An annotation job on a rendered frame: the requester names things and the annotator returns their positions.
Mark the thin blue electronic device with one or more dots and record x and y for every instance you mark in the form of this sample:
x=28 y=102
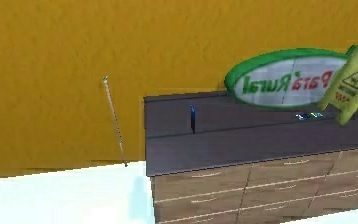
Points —
x=192 y=118

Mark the thin grey cane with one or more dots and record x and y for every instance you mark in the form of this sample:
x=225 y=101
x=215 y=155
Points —
x=115 y=123

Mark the green oval sign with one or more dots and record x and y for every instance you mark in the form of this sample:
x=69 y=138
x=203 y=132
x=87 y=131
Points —
x=280 y=83

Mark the yellow caution floor sign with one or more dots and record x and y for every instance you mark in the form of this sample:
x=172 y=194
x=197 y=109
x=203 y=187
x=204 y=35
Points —
x=350 y=86

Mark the brown chest of drawers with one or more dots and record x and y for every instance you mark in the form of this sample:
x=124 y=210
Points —
x=253 y=160

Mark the small blue green object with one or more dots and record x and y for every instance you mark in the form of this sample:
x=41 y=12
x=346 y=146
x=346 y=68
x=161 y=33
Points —
x=308 y=115

